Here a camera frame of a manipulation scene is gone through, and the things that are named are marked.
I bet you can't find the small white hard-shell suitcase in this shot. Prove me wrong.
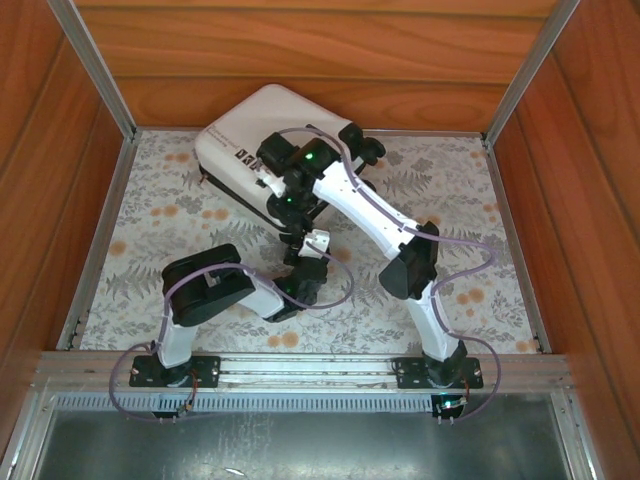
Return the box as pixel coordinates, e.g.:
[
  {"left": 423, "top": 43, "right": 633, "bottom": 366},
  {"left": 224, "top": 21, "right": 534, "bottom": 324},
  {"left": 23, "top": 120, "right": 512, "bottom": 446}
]
[{"left": 193, "top": 83, "right": 387, "bottom": 239}]

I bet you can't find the floral print table mat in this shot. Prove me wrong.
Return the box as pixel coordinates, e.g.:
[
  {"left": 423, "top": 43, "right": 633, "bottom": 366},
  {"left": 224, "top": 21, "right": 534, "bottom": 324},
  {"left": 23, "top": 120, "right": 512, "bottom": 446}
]
[{"left": 62, "top": 128, "right": 545, "bottom": 354}]

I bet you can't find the metal sheet panel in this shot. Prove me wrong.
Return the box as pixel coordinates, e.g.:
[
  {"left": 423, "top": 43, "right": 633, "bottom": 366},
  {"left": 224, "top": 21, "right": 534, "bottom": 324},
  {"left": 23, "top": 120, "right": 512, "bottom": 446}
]
[{"left": 29, "top": 410, "right": 577, "bottom": 480}]

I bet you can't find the aluminium edge strip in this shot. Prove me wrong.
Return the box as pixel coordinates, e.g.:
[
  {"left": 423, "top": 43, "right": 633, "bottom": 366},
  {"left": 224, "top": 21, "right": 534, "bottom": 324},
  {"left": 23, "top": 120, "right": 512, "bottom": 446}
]
[
  {"left": 482, "top": 135, "right": 546, "bottom": 354},
  {"left": 55, "top": 135, "right": 137, "bottom": 352}
]

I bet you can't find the aluminium mounting rail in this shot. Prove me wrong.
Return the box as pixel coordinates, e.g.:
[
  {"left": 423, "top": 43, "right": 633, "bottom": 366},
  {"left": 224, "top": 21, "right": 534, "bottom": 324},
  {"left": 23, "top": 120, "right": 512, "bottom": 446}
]
[{"left": 32, "top": 349, "right": 575, "bottom": 399}]

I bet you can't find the grey slotted cable duct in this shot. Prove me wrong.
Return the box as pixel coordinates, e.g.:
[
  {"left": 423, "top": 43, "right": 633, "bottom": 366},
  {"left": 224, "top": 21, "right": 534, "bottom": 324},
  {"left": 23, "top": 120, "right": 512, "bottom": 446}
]
[{"left": 47, "top": 392, "right": 437, "bottom": 415}]

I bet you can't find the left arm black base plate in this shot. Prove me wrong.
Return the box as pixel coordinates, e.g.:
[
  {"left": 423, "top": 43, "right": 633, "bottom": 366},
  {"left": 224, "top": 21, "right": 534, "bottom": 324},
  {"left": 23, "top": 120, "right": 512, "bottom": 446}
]
[{"left": 128, "top": 352, "right": 223, "bottom": 391}]

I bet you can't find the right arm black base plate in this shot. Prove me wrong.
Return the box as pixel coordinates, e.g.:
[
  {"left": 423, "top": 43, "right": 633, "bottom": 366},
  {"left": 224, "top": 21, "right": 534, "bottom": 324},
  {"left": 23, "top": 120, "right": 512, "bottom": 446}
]
[{"left": 392, "top": 353, "right": 485, "bottom": 392}]

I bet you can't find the thin wire with connector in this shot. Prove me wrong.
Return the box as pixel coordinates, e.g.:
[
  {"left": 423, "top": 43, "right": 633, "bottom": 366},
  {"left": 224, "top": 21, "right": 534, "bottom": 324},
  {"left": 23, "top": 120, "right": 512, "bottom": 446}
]
[{"left": 174, "top": 367, "right": 201, "bottom": 419}]

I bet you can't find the thin wire with LED board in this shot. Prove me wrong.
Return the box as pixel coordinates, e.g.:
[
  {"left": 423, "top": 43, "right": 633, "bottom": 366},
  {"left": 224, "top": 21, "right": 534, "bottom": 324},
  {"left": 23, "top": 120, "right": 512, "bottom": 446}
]
[{"left": 433, "top": 382, "right": 472, "bottom": 427}]

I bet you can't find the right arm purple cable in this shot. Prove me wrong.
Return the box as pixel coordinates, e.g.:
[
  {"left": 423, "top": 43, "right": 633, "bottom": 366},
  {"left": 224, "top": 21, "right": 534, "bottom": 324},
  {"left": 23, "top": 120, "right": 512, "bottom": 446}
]
[{"left": 274, "top": 125, "right": 503, "bottom": 427}]

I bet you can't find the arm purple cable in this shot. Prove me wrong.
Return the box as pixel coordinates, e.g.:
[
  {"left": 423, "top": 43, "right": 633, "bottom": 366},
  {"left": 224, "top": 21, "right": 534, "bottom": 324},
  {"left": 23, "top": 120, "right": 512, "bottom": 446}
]
[
  {"left": 108, "top": 249, "right": 358, "bottom": 427},
  {"left": 274, "top": 125, "right": 503, "bottom": 427}
]

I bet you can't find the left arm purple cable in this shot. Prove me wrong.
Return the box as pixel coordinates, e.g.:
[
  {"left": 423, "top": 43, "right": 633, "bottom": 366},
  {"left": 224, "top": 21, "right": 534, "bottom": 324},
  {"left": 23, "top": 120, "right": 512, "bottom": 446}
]
[{"left": 108, "top": 249, "right": 358, "bottom": 427}]

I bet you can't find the aluminium frame post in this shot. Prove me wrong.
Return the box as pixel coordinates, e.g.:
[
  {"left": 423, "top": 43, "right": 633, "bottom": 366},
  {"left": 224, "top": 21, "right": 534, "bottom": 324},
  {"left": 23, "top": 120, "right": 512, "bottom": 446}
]
[
  {"left": 481, "top": 0, "right": 582, "bottom": 148},
  {"left": 48, "top": 0, "right": 139, "bottom": 146}
]

